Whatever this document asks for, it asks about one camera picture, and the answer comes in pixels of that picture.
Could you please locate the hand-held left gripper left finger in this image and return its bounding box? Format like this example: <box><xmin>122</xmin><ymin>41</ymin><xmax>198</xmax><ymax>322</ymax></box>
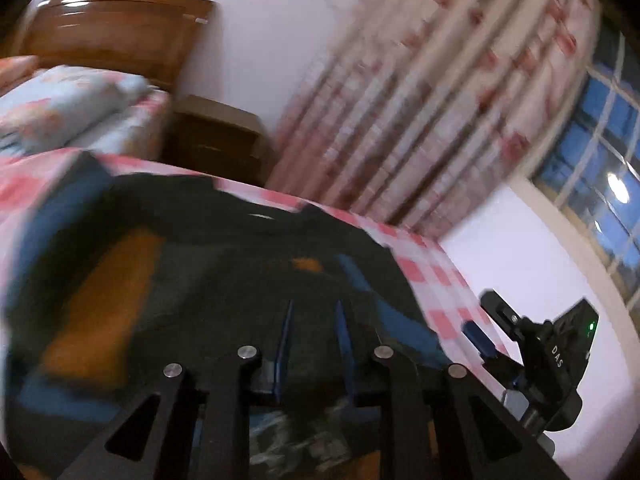
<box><xmin>59</xmin><ymin>300</ymin><xmax>297</xmax><ymax>480</ymax></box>

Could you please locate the wooden nightstand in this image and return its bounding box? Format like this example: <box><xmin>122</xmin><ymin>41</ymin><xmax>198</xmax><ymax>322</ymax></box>
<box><xmin>167</xmin><ymin>95</ymin><xmax>275</xmax><ymax>187</ymax></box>

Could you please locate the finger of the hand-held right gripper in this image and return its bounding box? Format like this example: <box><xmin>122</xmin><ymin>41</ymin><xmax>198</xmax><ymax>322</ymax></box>
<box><xmin>479</xmin><ymin>289</ymin><xmax>526</xmax><ymax>348</ymax></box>
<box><xmin>461</xmin><ymin>320</ymin><xmax>523</xmax><ymax>391</ymax></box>

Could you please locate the orange floral quilt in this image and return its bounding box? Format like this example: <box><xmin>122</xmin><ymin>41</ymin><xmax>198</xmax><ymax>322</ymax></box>
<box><xmin>0</xmin><ymin>55</ymin><xmax>40</xmax><ymax>92</ymax></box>

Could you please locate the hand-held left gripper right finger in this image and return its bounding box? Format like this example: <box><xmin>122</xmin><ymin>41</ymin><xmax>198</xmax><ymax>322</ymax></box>
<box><xmin>333</xmin><ymin>300</ymin><xmax>572</xmax><ymax>480</ymax></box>

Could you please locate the blue floral pillow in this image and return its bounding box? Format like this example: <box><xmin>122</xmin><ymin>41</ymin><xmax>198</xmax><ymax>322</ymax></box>
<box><xmin>0</xmin><ymin>65</ymin><xmax>151</xmax><ymax>157</ymax></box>

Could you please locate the pink floral curtain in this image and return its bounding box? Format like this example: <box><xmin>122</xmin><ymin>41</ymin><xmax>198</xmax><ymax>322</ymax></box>
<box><xmin>265</xmin><ymin>0</ymin><xmax>602</xmax><ymax>242</ymax></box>

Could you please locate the barred window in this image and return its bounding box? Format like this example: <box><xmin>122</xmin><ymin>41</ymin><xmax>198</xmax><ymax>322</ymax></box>
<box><xmin>530</xmin><ymin>20</ymin><xmax>640</xmax><ymax>313</ymax></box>

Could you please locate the dark knitted sweater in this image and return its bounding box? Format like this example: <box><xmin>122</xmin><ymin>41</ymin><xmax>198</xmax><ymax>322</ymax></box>
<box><xmin>0</xmin><ymin>152</ymin><xmax>451</xmax><ymax>480</ymax></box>

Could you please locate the carved wooden headboard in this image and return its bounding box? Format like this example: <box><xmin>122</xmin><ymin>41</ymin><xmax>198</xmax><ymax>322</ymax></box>
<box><xmin>21</xmin><ymin>0</ymin><xmax>217</xmax><ymax>92</ymax></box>

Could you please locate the pink checked bed cover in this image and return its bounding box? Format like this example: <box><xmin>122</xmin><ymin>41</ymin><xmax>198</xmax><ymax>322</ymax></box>
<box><xmin>0</xmin><ymin>147</ymin><xmax>518</xmax><ymax>391</ymax></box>

